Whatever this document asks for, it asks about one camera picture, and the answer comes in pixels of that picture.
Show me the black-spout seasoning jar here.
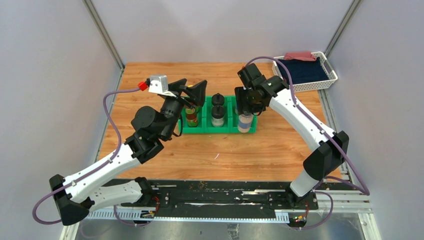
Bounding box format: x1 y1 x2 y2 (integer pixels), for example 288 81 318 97
211 105 225 127
211 93 225 106

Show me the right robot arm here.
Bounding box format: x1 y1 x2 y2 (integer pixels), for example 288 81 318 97
234 63 349 209

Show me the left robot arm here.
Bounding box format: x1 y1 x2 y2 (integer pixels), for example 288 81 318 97
49 75 208 226

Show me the white perforated plastic basket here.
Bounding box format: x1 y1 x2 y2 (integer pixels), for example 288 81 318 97
272 51 338 92

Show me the aluminium rail frame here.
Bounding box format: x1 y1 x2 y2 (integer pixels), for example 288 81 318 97
59 185 382 240

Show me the dark blue folded cloth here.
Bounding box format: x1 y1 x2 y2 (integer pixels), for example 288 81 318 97
278 57 329 85

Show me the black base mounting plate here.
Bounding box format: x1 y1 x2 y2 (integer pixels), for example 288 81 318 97
91 179 324 223

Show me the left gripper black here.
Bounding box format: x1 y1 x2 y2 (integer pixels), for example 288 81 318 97
160 77 207 140

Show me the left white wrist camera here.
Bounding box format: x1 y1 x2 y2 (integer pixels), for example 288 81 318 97
137 74 176 97

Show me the pink folded cloth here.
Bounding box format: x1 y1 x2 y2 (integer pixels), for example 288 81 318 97
283 51 317 62

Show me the green three-compartment plastic bin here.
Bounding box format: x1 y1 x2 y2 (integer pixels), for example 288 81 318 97
181 95 241 134

